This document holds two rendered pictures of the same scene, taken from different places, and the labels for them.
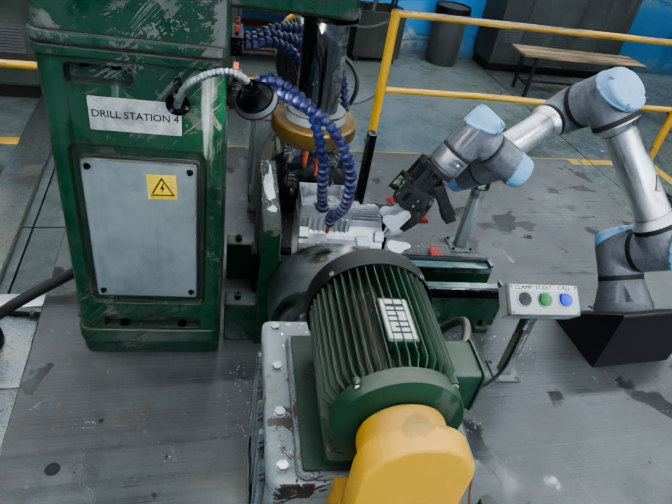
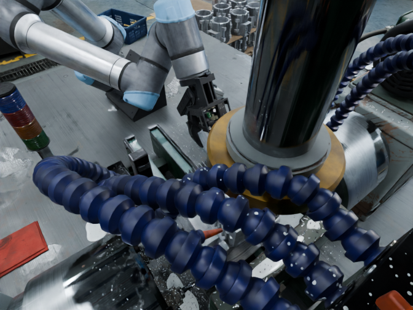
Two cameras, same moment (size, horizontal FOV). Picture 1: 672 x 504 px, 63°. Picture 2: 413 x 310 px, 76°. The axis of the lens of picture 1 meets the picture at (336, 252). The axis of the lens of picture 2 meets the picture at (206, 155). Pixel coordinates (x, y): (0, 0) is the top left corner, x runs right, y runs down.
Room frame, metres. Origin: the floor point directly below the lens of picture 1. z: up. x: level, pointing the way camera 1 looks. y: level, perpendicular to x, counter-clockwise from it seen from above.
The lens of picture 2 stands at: (1.27, 0.29, 1.59)
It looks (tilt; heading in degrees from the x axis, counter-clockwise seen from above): 48 degrees down; 248
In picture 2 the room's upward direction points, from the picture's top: straight up
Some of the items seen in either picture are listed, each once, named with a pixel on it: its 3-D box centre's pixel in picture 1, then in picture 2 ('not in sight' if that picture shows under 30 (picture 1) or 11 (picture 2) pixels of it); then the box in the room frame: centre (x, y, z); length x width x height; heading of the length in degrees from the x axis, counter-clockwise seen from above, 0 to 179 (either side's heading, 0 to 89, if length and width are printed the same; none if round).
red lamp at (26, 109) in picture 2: not in sight; (18, 113); (1.53, -0.40, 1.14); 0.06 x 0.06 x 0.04
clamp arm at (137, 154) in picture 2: (364, 177); (149, 194); (1.27, -0.04, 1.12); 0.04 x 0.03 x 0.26; 104
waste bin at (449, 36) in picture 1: (446, 34); not in sight; (6.38, -0.75, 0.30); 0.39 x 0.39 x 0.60
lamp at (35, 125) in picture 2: not in sight; (26, 125); (1.53, -0.40, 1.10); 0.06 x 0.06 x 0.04
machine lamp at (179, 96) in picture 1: (219, 95); not in sight; (0.82, 0.23, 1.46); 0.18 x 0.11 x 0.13; 104
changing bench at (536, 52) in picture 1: (571, 75); not in sight; (6.00, -2.09, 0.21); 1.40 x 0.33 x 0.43; 106
